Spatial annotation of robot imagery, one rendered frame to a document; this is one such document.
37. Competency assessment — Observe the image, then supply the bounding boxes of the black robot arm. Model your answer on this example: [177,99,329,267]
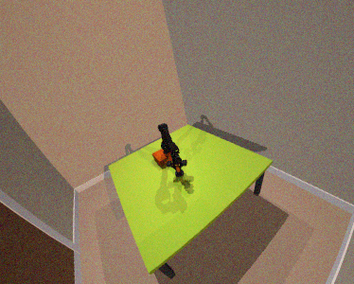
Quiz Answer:
[158,123,182,164]

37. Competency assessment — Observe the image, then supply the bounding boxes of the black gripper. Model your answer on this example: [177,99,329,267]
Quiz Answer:
[167,159,187,170]

